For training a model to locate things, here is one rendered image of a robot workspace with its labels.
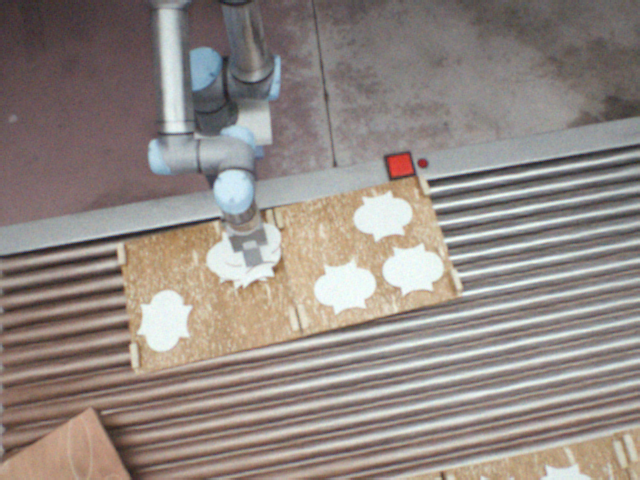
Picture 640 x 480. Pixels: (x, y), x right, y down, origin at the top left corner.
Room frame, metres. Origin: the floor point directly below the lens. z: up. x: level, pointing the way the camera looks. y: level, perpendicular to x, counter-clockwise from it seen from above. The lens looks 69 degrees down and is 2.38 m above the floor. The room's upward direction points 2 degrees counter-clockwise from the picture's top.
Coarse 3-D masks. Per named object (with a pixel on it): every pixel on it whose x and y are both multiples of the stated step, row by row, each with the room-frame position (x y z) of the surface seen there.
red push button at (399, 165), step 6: (396, 156) 0.81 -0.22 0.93; (402, 156) 0.81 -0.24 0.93; (408, 156) 0.81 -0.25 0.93; (390, 162) 0.80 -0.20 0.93; (396, 162) 0.79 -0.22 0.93; (402, 162) 0.79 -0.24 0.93; (408, 162) 0.79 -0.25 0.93; (390, 168) 0.78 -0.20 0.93; (396, 168) 0.78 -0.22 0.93; (402, 168) 0.78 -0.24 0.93; (408, 168) 0.78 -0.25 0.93; (396, 174) 0.76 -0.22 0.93; (402, 174) 0.76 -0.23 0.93
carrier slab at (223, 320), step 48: (144, 240) 0.59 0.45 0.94; (192, 240) 0.59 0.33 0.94; (144, 288) 0.46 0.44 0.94; (192, 288) 0.46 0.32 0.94; (240, 288) 0.45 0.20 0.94; (288, 288) 0.45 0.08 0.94; (144, 336) 0.34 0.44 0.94; (192, 336) 0.33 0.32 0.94; (240, 336) 0.33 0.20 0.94; (288, 336) 0.32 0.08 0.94
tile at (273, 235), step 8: (264, 224) 0.59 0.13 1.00; (272, 232) 0.57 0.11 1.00; (224, 240) 0.56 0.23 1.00; (272, 240) 0.55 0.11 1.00; (280, 240) 0.55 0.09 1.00; (224, 248) 0.53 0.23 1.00; (264, 248) 0.53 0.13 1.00; (272, 248) 0.53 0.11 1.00; (224, 256) 0.51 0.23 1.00; (232, 256) 0.51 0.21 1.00; (240, 256) 0.51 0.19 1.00; (264, 256) 0.51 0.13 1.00; (232, 264) 0.49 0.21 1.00; (240, 264) 0.49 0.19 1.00
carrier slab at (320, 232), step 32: (352, 192) 0.71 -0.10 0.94; (384, 192) 0.70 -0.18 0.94; (416, 192) 0.70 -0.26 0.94; (288, 224) 0.62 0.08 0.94; (320, 224) 0.62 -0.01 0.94; (352, 224) 0.61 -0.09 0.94; (416, 224) 0.61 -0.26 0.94; (288, 256) 0.53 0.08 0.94; (320, 256) 0.53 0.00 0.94; (352, 256) 0.53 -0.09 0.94; (384, 256) 0.52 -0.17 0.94; (448, 256) 0.52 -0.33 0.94; (384, 288) 0.44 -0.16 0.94; (448, 288) 0.43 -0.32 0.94; (320, 320) 0.36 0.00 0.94; (352, 320) 0.36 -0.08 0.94
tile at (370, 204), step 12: (372, 204) 0.66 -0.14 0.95; (384, 204) 0.66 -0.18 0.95; (396, 204) 0.66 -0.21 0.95; (408, 204) 0.66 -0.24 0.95; (360, 216) 0.63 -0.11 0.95; (372, 216) 0.63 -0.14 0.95; (384, 216) 0.63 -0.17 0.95; (396, 216) 0.63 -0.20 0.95; (408, 216) 0.63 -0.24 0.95; (360, 228) 0.60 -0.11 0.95; (372, 228) 0.60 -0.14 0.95; (384, 228) 0.59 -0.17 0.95; (396, 228) 0.59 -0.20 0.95
